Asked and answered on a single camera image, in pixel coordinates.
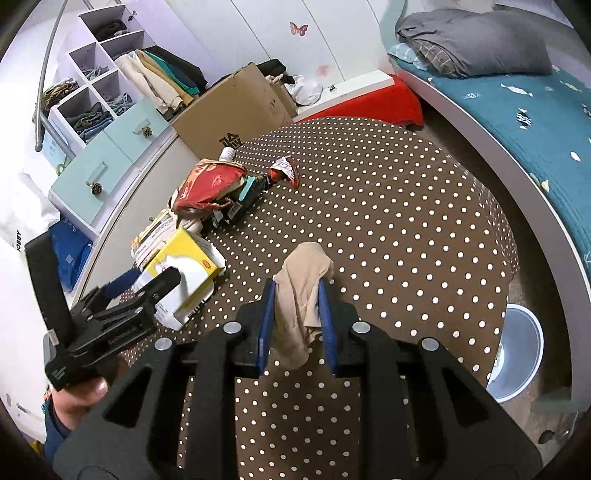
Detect black hanging garment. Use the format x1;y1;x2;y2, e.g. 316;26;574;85
148;45;208;90

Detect red white candy wrapper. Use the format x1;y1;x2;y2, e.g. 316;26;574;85
269;156;300;189

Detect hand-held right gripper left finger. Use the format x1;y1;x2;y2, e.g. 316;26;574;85
53;277;278;480

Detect yellow box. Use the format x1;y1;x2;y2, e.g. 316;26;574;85
139;228;227;324

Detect beige stocking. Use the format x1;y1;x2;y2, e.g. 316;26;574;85
272;242;334;370

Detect red snack bag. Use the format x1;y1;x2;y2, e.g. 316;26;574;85
171;159;247;217

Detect large teal drawer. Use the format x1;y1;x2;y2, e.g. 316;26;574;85
50;138;139;222

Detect white printed shopping bag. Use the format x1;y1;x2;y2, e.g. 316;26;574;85
0;173;61;259

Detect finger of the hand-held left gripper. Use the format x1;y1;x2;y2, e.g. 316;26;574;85
76;267;182;358
69;270;141;324

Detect beige hanging garment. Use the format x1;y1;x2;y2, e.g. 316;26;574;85
115;51;185;114

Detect grey metal pole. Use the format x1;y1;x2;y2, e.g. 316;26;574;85
33;0;72;155

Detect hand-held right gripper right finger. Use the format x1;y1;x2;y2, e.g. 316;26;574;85
318;279;543;480

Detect bed frame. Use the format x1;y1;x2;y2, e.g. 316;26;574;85
388;55;591;335

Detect white plastic bag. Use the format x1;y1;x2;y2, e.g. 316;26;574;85
284;75;322;106

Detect black clothing bundle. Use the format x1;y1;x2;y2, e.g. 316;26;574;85
256;59;287;80

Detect blue patterned bedsheet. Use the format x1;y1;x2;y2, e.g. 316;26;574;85
388;41;591;278

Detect cardboard box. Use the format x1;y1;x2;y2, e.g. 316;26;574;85
171;62;298;160

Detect person's left forearm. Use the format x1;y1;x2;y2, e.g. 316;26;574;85
43;399;77;457

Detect dark folded clothes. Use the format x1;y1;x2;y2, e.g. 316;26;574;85
95;18;129;40

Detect small teal drawer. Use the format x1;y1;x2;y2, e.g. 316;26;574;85
104;99;171;164

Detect plaid pillow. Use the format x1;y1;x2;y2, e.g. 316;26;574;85
411;39;467;77

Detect grey quilt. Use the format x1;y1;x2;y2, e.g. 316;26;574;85
396;8;553;78

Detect red white storage box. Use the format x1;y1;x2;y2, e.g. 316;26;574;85
295;69;424;127

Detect folded denim clothes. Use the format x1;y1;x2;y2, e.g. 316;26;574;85
76;104;115;139

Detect white cubby shelf cabinet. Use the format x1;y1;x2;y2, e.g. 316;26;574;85
32;0;208;222

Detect green hanging garment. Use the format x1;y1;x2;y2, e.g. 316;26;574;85
143;48;200;97

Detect blue bag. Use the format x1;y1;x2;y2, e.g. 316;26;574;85
48;222;93;291

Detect dark snack wrapper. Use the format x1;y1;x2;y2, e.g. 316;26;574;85
210;174;273;227

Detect person's left hand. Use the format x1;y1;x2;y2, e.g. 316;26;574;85
53;376;110;431

